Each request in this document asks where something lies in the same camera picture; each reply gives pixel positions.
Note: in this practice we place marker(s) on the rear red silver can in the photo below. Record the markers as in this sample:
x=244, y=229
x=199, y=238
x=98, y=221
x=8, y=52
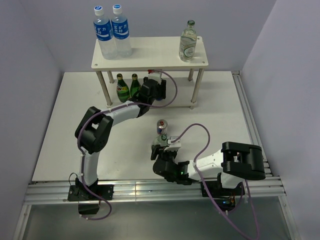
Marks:
x=162, y=127

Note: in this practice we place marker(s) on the clear glass bottle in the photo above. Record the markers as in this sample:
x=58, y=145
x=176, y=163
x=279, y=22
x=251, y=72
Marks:
x=160, y=141
x=188, y=41

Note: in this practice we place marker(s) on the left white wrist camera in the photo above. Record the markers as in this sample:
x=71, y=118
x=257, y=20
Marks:
x=155, y=75

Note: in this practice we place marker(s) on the blue-label water bottle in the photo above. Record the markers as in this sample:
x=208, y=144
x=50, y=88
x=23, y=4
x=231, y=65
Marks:
x=120, y=27
x=104, y=34

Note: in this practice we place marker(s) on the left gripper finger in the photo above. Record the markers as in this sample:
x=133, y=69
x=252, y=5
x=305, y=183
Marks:
x=145, y=80
x=163, y=85

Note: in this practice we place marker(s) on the right blue-label water bottle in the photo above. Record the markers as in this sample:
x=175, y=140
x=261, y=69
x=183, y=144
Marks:
x=120, y=27

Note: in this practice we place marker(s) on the aluminium front rail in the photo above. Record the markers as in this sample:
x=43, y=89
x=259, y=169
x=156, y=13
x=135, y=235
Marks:
x=46, y=193

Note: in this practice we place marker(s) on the black box under rail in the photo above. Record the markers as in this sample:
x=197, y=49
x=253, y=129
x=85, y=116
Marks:
x=88, y=208

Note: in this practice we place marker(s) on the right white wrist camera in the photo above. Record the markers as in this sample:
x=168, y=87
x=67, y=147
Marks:
x=173, y=144

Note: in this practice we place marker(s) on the aluminium rail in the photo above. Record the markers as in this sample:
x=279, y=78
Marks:
x=46, y=193
x=249, y=119

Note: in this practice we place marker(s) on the aluminium right rail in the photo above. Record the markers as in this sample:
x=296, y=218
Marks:
x=249, y=119

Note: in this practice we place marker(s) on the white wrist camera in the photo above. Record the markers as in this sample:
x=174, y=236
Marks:
x=155, y=75
x=173, y=144

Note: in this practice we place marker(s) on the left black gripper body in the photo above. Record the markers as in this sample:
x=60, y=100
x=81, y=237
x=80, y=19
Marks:
x=158, y=93

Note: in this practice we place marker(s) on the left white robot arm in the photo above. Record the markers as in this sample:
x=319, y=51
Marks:
x=93, y=132

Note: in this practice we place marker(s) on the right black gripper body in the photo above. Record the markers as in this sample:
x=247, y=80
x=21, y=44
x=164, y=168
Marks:
x=169, y=155

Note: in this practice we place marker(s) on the white two-tier shelf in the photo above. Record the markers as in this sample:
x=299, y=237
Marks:
x=153, y=53

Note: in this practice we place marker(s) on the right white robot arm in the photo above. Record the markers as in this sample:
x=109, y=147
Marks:
x=232, y=164

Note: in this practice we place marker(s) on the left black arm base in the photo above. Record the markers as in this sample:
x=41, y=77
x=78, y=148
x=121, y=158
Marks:
x=79, y=193

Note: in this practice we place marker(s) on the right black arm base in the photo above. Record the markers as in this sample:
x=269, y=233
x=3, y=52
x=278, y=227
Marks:
x=218, y=192

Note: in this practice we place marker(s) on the left blue-label water bottle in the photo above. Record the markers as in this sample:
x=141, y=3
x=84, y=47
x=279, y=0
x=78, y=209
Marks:
x=104, y=34

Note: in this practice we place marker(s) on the green glass bottle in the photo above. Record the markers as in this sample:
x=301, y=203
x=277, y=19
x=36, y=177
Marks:
x=135, y=85
x=122, y=89

